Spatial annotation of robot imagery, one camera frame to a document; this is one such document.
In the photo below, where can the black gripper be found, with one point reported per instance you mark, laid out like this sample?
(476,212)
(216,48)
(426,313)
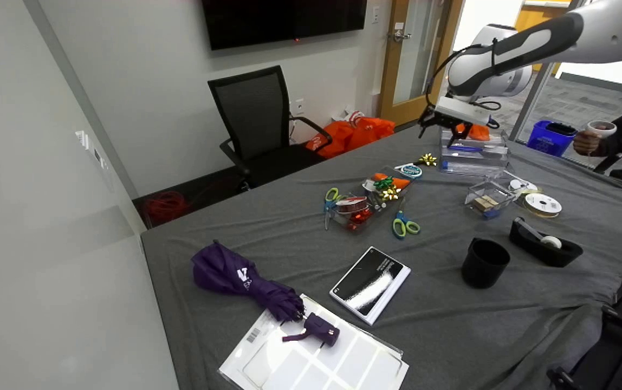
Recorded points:
(445,119)

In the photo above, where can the white and blue tape roll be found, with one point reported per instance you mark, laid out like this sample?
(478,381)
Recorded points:
(408,169)

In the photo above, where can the white paper cup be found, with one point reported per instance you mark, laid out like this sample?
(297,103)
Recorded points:
(602,129)

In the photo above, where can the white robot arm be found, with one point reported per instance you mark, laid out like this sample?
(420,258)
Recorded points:
(541,45)

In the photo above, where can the orange object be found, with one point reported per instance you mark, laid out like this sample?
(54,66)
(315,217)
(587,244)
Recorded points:
(390,181)

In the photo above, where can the person hand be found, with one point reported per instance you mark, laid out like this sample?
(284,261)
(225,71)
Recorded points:
(586,143)

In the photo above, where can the orange crumpled ribbon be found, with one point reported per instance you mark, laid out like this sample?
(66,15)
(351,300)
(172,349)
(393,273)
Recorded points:
(480,134)

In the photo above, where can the wooden framed glass door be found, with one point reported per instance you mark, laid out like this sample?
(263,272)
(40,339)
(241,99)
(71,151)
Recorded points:
(418,57)

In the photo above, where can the pale gold gift bow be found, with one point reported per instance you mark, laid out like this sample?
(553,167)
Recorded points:
(389,193)

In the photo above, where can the clear box with sticky notes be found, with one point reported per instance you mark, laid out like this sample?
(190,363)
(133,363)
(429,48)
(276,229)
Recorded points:
(484,204)

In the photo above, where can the orange bag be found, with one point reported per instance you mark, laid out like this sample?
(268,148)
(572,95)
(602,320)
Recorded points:
(350,136)

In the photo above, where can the blue and green scissors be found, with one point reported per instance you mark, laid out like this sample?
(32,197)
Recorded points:
(403,226)

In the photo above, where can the blue bin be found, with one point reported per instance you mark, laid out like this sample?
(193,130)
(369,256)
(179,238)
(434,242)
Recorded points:
(548,137)

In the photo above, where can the large white ribbon spool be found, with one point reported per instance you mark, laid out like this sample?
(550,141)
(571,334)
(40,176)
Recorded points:
(542,204)

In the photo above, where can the black cup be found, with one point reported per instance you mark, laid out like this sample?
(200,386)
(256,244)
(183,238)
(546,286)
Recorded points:
(484,262)

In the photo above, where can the black tape dispenser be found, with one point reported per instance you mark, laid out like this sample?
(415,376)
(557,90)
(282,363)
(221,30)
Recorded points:
(545,244)

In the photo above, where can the gray tablecloth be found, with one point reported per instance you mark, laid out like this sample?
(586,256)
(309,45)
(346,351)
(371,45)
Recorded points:
(426,304)

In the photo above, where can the black office chair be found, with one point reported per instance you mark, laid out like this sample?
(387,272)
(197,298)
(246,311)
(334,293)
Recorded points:
(263,115)

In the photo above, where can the purple folded umbrella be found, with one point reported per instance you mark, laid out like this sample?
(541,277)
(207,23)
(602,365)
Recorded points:
(241,279)

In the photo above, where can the white label sheet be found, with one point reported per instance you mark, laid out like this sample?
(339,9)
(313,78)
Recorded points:
(339,365)

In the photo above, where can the black wall television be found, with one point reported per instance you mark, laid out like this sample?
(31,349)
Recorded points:
(281,23)

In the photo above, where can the white wall outlet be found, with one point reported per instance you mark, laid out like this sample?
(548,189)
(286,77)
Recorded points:
(92,148)

